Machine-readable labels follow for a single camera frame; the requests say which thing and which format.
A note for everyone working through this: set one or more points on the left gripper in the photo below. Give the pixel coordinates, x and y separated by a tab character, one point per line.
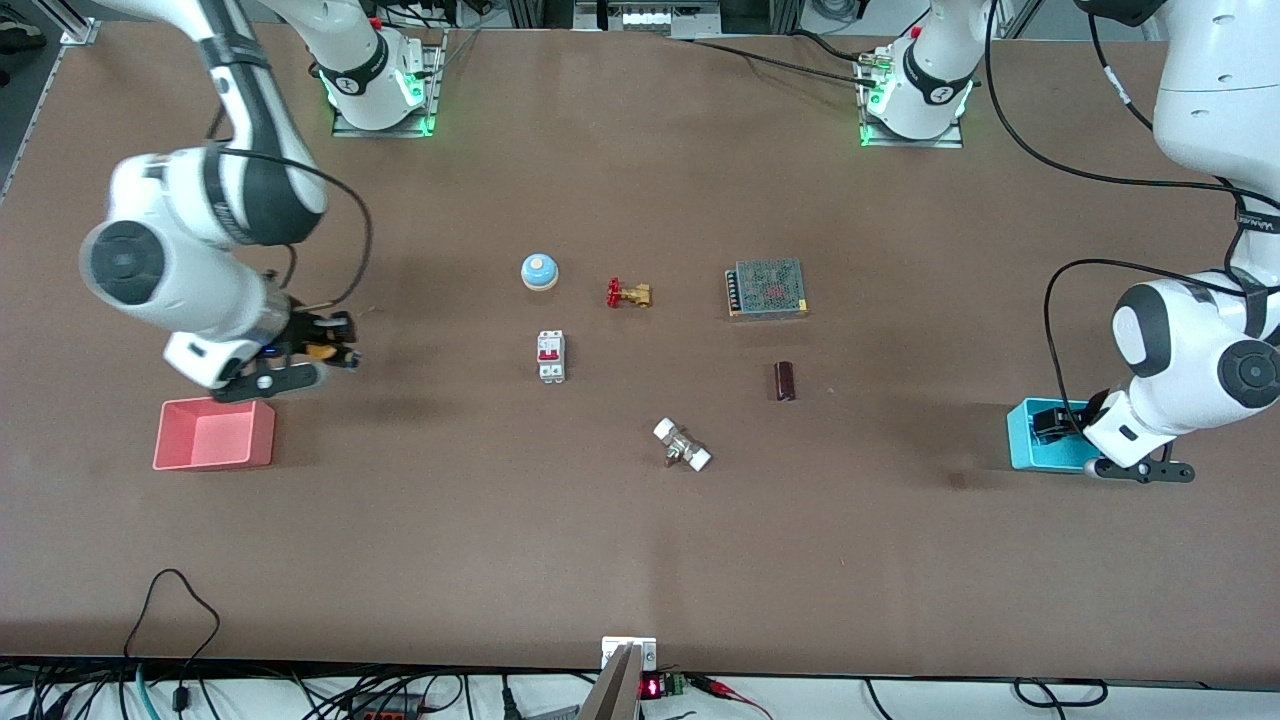
1062	420

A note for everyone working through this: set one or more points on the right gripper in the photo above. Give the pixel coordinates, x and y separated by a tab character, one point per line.
303	331

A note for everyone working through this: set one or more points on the yellow push button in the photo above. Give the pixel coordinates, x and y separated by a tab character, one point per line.
320	351

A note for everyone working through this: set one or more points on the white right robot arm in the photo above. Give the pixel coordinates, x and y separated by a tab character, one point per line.
180	270

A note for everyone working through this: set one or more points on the cyan plastic bin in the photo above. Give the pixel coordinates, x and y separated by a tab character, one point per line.
1025	455

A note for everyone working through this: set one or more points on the pink plastic bin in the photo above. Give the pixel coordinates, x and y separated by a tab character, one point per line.
215	440

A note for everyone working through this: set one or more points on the blue round bell button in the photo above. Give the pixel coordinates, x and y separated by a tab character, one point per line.
539	271

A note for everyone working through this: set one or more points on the dark red cylinder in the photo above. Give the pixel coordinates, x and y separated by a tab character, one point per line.
785	381

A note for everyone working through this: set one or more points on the metal mesh power supply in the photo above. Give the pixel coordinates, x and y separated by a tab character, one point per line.
768	288

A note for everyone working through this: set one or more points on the metal fitting white caps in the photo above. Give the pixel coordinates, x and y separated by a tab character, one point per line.
682	446

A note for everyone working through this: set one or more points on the red clip lead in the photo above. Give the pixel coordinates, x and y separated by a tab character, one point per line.
730	690

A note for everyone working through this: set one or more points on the grey metal beam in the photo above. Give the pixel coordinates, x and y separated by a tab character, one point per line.
612	690

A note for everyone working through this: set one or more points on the red LED display module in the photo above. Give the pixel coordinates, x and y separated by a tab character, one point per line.
652	687

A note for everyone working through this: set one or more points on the white circuit breaker red switch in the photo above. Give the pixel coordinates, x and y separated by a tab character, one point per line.
551	356

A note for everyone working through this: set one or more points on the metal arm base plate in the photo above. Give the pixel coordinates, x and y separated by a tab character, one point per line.
430	95
950	140

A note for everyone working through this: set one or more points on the white metal bracket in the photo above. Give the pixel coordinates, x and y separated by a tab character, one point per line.
645	648

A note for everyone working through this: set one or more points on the aluminium frame rail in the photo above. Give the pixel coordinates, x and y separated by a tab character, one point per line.
650	18

